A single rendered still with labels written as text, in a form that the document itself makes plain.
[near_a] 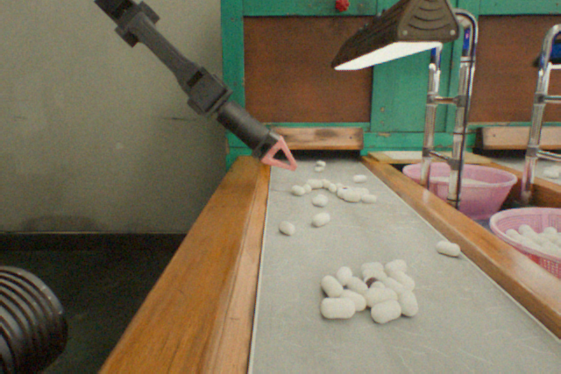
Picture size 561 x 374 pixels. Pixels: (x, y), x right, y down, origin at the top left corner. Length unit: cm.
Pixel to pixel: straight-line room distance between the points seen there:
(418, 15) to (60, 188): 238
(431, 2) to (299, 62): 80
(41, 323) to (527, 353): 47
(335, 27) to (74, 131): 172
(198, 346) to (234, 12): 109
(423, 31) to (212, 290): 40
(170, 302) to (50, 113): 223
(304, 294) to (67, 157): 223
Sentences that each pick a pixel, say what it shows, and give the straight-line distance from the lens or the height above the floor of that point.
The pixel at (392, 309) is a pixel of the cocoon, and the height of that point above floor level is 76.
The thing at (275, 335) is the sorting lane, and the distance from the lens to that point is 41.
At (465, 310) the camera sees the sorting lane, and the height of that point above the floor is 74.
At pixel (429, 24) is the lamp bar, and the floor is 106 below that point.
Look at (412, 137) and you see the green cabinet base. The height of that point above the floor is 83.
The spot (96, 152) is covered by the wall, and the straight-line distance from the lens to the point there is 250.
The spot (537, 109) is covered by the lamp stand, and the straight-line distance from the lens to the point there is 104.
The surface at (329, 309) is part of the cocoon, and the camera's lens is 43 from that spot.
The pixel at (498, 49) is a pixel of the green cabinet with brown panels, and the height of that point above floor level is 111.
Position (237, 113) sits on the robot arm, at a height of 93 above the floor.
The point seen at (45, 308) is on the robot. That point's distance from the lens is 48.
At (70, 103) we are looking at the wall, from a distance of 253.
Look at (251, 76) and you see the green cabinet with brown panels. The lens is 129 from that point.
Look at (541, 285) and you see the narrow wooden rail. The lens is 53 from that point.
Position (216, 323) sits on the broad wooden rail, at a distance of 39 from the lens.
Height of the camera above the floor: 98
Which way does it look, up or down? 12 degrees down
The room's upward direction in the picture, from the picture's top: straight up
